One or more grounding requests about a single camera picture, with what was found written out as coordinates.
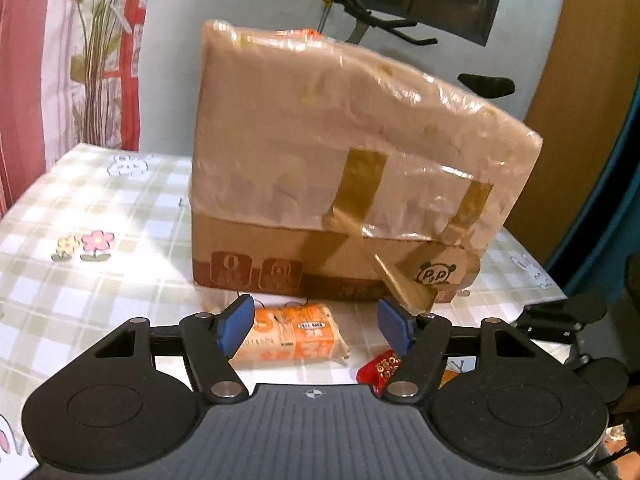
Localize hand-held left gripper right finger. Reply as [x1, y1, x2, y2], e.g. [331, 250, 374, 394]
[377, 297, 539, 404]

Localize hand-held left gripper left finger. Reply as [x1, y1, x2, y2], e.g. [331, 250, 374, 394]
[95, 295, 254, 402]

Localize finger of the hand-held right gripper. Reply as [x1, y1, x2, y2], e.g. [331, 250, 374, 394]
[515, 292, 609, 345]

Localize orange biscuit packet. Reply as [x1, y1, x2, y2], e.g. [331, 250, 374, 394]
[231, 302, 352, 369]

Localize plastic-lined cardboard box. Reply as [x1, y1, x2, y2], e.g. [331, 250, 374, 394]
[189, 19, 544, 314]

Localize red snack packet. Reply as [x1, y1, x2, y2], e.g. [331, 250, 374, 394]
[356, 350, 404, 394]

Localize small orange snack packet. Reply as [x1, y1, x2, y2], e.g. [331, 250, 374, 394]
[440, 362, 474, 389]

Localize checked tablecloth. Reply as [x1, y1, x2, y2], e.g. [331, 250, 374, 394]
[0, 142, 569, 461]

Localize brown wooden board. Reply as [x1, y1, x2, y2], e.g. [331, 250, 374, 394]
[520, 0, 640, 267]

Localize black exercise bike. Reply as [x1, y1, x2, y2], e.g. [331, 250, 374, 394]
[300, 0, 516, 99]

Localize printed wall backdrop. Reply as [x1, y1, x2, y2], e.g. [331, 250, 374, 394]
[0, 0, 152, 217]

